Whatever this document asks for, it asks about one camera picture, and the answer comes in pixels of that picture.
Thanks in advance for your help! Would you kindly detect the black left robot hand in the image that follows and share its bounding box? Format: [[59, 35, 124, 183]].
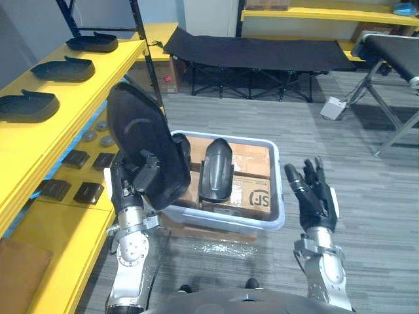
[[110, 133, 192, 214]]

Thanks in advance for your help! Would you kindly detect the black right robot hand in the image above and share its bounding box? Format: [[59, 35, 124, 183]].
[[283, 156, 340, 232]]

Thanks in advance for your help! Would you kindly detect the black plastic housing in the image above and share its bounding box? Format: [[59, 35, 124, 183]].
[[30, 55, 96, 83], [106, 81, 192, 212], [197, 137, 235, 203], [65, 31, 119, 54], [0, 88, 61, 124]]

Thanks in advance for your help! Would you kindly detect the yellow shelf rack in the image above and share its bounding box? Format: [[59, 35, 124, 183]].
[[0, 39, 148, 314]]

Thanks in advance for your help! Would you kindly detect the black shelf rack upright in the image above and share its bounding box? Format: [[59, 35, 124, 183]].
[[55, 0, 165, 114]]

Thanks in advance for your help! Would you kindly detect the yellow low shelf board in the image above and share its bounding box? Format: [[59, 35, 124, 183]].
[[135, 22, 180, 62]]

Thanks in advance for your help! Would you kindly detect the small black square part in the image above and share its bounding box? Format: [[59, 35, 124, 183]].
[[73, 181, 105, 205], [62, 150, 90, 169], [38, 179, 72, 201], [92, 152, 117, 171]]

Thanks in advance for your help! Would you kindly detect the cardboard box with SF print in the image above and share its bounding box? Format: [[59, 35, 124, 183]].
[[176, 171, 273, 217]]

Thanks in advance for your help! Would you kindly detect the plain taped cardboard box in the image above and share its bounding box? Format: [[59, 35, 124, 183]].
[[187, 135, 273, 180]]

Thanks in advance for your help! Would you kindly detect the pale blue plastic bin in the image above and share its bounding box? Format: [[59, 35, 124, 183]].
[[159, 130, 285, 233]]

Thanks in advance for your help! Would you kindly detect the white box on floor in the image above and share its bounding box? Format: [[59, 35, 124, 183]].
[[319, 96, 348, 122]]

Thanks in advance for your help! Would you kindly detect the cardboard box with pink sticker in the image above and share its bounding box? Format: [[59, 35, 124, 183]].
[[129, 56, 180, 96]]

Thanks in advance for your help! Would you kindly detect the dark robot torso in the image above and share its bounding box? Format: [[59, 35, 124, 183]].
[[139, 287, 356, 314]]

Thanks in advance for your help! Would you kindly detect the brown cardboard sheet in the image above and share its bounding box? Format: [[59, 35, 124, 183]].
[[0, 237, 54, 314]]

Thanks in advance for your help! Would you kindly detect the black folding cot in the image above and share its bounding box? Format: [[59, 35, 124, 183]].
[[162, 26, 357, 103]]

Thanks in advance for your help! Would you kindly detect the black conveyor belt on stand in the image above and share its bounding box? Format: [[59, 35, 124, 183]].
[[342, 30, 419, 158]]

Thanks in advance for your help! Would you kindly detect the white cabinet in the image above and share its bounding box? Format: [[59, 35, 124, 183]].
[[183, 0, 239, 38]]

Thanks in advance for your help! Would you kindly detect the brown cardboard box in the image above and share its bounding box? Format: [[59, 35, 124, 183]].
[[245, 0, 291, 11]]

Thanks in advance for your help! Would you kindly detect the blue plastic item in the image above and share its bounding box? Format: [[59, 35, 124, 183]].
[[392, 2, 419, 16]]

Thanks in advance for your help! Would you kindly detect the long yellow wall shelf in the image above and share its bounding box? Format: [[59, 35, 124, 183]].
[[240, 0, 419, 63]]

